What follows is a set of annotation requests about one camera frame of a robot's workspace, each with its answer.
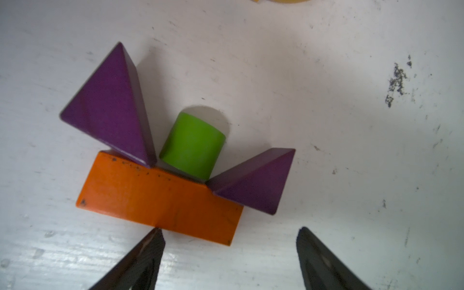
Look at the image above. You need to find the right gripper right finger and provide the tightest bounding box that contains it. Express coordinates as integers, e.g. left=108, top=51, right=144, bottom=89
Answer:
left=296, top=227, right=370, bottom=290

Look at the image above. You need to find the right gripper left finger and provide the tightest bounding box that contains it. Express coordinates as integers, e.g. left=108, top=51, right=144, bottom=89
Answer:
left=91, top=228, right=166, bottom=290

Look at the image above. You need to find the orange block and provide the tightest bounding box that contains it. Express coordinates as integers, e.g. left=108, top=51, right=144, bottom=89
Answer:
left=76, top=151, right=243, bottom=246

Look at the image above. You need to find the purple triangle block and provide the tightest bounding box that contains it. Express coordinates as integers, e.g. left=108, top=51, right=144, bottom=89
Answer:
left=206, top=147, right=296, bottom=215
left=60, top=42, right=157, bottom=168

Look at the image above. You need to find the green cube block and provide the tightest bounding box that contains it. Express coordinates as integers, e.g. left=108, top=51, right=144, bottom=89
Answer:
left=159, top=112, right=226, bottom=180

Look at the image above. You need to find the yellow pot with lid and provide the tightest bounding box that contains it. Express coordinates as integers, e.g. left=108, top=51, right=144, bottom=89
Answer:
left=252, top=0, right=310, bottom=4

